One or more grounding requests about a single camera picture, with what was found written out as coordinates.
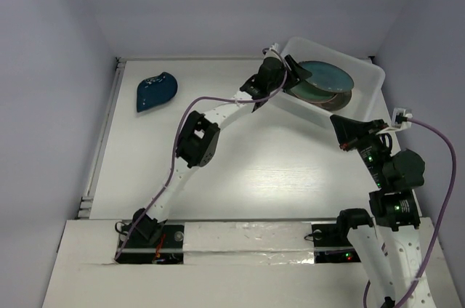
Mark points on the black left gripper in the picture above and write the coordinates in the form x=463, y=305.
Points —
x=300, y=73

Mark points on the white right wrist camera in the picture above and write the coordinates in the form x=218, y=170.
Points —
x=401, y=118

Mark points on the white plastic bin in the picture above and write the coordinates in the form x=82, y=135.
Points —
x=368, y=80

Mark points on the mint green flower plate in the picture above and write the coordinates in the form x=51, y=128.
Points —
x=309, y=93

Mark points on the aluminium side rail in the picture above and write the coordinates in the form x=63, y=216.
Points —
x=87, y=197

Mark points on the dark blue leaf-shaped plate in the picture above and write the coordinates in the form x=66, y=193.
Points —
x=155, y=91

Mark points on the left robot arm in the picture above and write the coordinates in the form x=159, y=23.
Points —
x=197, y=137

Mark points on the grey reindeer round plate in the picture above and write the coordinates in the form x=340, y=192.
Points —
x=338, y=102

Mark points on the dark teal round plate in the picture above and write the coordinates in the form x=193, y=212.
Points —
x=328, y=77

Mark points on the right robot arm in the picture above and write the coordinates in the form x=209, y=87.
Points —
x=386, y=237

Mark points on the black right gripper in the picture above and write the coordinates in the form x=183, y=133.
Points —
x=349, y=130

